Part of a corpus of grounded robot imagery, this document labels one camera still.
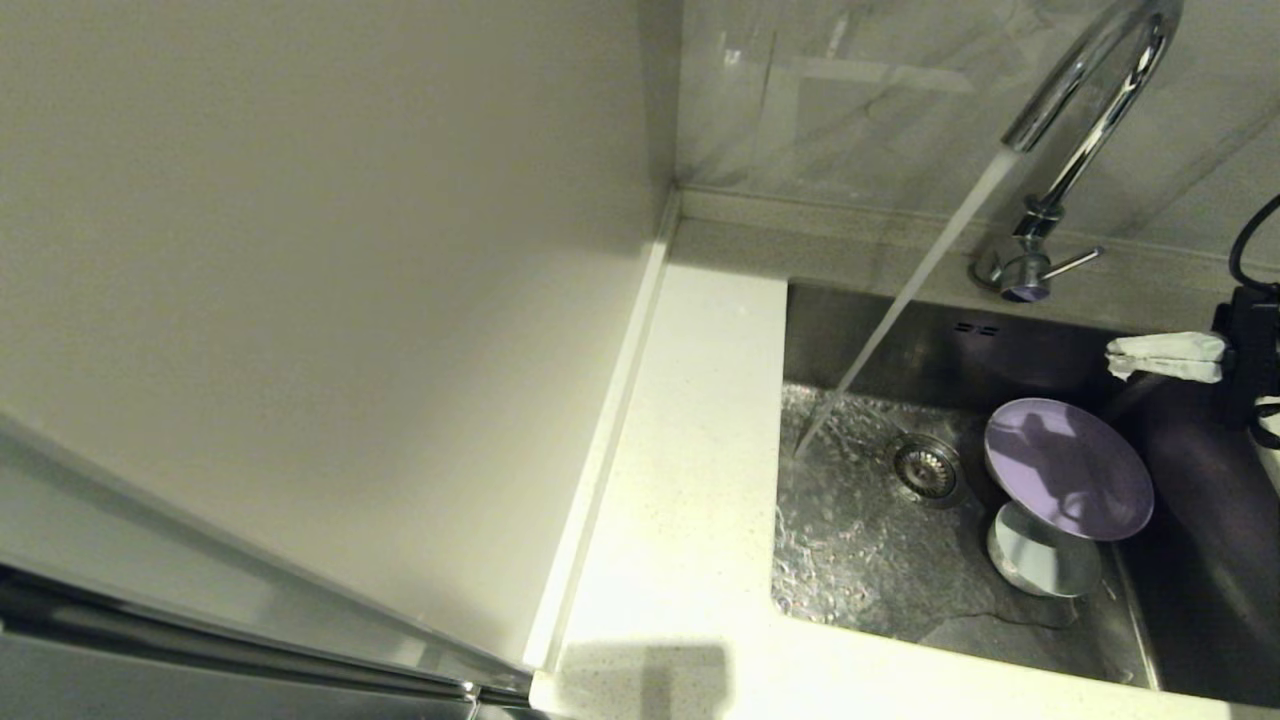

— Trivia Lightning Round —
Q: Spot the tall silver door refrigerator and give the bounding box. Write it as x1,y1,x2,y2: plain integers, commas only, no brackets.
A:
0,0,681,720

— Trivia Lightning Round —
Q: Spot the running water stream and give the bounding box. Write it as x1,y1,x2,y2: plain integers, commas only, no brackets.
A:
792,148,1021,461

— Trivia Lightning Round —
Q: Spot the round metal drain strainer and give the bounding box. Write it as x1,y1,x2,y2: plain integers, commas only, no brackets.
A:
884,434,969,508

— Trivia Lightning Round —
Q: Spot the pale blue round bowl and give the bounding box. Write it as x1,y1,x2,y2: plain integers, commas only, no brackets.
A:
987,500,1102,599

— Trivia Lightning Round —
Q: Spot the chrome bar door handle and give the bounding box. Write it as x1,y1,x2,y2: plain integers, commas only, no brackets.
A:
0,570,561,720

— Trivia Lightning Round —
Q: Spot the purple plate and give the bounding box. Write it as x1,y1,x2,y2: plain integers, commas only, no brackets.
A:
984,398,1156,543

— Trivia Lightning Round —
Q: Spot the stainless steel sink basin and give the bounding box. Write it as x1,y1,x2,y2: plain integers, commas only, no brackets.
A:
770,282,1280,706

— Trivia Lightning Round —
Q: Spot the chrome gooseneck faucet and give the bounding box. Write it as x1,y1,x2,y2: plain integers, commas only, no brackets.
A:
970,0,1186,304

